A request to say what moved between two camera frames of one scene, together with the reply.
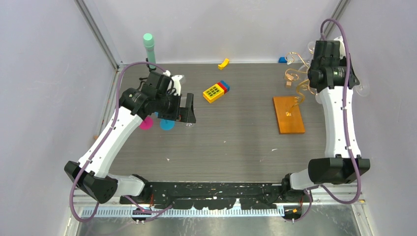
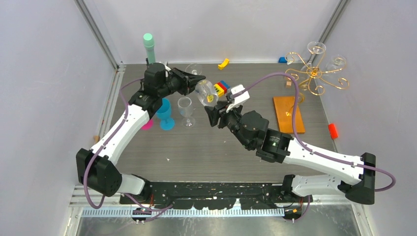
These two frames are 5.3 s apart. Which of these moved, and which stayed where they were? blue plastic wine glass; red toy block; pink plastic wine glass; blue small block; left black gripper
Moved: left black gripper
Stayed: pink plastic wine glass; blue plastic wine glass; red toy block; blue small block
